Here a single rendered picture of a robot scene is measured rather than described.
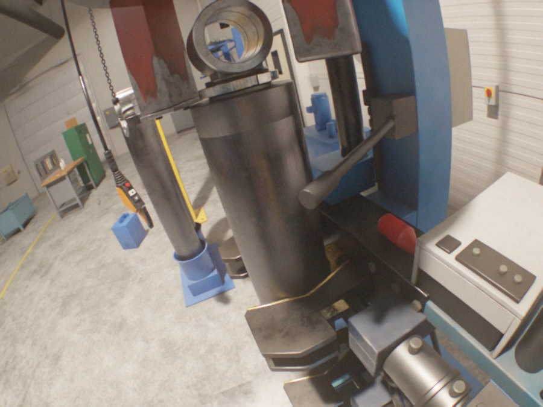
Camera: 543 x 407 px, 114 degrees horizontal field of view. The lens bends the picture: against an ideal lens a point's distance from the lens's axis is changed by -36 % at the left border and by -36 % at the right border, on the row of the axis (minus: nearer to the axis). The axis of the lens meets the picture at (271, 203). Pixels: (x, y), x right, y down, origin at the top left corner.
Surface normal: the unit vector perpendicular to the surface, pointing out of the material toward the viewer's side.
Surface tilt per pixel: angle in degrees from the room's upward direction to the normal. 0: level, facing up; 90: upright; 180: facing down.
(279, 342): 0
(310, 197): 90
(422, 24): 90
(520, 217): 0
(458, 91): 90
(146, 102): 90
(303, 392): 0
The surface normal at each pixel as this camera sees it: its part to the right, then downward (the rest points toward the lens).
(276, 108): 0.56, 0.28
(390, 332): -0.23, -0.85
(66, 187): 0.36, 0.38
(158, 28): 0.91, -0.01
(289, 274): 0.14, 0.45
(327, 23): -0.35, 0.52
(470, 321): -0.90, 0.36
